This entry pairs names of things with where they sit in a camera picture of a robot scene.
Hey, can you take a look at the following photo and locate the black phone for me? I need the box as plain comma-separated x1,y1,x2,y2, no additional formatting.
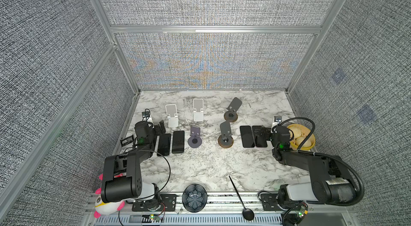
252,126,268,148
157,134,171,156

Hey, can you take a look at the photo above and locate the purple-edged phone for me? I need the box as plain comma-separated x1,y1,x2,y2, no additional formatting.
240,126,255,148

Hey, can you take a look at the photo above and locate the teal-edged phone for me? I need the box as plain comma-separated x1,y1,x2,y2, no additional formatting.
172,130,185,154

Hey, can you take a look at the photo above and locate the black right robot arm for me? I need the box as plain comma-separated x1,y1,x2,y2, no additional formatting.
252,124,365,210

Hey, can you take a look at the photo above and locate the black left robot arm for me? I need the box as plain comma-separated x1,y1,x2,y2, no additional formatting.
100,121,162,210

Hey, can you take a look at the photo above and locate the white phone stand, left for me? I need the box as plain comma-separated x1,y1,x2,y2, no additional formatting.
165,104,179,128

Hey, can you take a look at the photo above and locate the white phone stand, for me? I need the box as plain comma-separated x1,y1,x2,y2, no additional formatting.
165,104,179,128
193,98,204,122

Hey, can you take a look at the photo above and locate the purple round-base phone stand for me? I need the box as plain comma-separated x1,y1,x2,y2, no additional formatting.
188,126,202,149

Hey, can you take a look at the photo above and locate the wood-base stand, back right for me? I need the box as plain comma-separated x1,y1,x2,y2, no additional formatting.
224,97,243,123

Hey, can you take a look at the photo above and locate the wood-base grey stand, centre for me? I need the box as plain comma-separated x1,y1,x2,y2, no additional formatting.
218,121,234,149

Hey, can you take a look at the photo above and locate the white phone stand, middle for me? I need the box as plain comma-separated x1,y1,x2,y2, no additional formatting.
193,98,204,122

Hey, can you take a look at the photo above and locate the bamboo steamer basket with buns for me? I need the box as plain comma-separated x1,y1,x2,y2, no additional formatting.
287,124,316,151

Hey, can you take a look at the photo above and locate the small black label box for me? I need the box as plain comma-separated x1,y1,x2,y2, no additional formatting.
120,135,134,147

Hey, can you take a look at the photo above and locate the green-lit circuit board, right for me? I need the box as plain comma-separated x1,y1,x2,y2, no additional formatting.
295,209,308,220

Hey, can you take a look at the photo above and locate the green-lit circuit board, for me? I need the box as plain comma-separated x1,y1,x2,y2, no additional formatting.
149,214,162,223
295,209,308,220

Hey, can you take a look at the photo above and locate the green-lit circuit board, left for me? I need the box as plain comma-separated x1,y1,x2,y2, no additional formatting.
149,214,162,223

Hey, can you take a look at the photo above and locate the pink striped plush toy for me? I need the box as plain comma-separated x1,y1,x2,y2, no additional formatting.
94,188,125,219

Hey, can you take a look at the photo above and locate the right wrist camera, white mount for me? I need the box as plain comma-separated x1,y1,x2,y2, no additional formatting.
271,115,282,128

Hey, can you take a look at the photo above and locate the wrist camera, white mount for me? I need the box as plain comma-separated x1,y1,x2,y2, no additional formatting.
271,115,282,128
142,108,153,123

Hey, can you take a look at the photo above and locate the left wrist camera, white mount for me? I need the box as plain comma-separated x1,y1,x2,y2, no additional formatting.
142,108,153,123

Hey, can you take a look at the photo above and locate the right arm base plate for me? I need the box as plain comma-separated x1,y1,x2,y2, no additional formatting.
260,192,282,211

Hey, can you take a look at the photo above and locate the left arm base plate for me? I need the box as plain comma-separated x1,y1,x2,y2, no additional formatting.
132,194,177,213

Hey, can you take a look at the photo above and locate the black corrugated cable conduit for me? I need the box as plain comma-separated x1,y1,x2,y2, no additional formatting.
278,116,365,207

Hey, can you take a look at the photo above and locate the black long-handled spoon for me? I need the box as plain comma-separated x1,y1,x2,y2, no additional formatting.
229,176,255,221

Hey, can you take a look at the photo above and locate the aluminium front rail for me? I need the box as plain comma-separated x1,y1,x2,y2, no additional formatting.
84,190,357,226

